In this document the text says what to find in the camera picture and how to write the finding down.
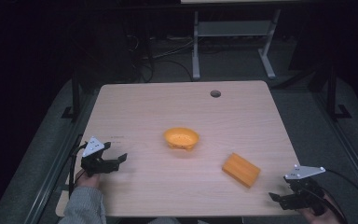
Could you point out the orange rectangular block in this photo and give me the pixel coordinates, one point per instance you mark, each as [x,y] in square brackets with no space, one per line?
[241,170]

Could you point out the person's right hand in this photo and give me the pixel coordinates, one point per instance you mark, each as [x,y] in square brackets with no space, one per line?
[318,216]

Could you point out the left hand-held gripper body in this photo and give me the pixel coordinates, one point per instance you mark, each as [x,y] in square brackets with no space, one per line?
[93,161]

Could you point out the black metal stand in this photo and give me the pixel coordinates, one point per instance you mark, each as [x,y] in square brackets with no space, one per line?
[74,99]
[334,96]

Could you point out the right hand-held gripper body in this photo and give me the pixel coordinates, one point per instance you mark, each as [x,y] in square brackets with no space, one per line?
[304,189]

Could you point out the grey round table grommet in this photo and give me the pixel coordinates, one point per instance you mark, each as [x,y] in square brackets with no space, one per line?
[215,93]

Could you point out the person's left hand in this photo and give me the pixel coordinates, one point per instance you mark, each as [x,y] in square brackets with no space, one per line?
[88,181]

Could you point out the orange plastic bowl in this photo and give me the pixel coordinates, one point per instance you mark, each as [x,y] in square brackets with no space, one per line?
[181,138]

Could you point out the white metal desk frame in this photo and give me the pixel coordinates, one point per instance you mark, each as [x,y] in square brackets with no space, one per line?
[233,29]

